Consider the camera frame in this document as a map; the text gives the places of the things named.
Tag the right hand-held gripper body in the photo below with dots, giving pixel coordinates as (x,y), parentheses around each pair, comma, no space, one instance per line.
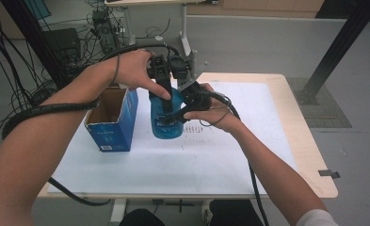
(196,97)

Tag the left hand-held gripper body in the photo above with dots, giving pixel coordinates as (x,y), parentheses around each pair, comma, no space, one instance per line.
(160,67)

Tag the blue bottle with white cap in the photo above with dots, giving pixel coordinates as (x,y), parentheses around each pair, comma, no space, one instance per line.
(168,130)

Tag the blue cardboard box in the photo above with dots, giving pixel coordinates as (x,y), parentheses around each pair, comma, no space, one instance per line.
(113,132)

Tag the person's left hand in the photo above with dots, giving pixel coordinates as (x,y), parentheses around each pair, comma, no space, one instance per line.
(134,70)

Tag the person's right hand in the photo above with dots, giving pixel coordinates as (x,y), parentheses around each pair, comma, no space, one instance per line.
(220,116)

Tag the desk with white legs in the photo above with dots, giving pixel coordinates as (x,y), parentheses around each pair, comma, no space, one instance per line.
(185,37)

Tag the white sheet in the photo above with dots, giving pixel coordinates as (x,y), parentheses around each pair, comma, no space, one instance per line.
(189,166)

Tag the computer tower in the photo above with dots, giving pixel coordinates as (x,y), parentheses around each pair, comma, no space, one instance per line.
(105,31)

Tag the person's shoe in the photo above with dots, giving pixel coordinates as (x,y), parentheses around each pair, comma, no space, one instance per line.
(207,213)

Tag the black equipment box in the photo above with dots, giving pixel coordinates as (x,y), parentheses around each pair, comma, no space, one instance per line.
(61,44)

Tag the person's leg in dark trousers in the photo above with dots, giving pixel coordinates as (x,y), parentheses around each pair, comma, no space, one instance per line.
(141,218)
(233,215)

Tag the white table leg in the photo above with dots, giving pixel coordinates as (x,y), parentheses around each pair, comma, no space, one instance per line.
(118,210)

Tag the wooden cabinet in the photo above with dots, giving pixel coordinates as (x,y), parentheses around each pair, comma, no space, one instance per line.
(267,8)

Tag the black metal stand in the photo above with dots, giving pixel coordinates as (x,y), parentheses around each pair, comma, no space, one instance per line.
(339,47)

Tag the black tape piece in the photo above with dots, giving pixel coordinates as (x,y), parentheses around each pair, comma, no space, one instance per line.
(328,173)

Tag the white sleeve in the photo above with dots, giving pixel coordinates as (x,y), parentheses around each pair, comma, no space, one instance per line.
(317,218)

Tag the black metal post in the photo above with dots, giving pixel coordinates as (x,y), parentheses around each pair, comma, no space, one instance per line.
(32,37)

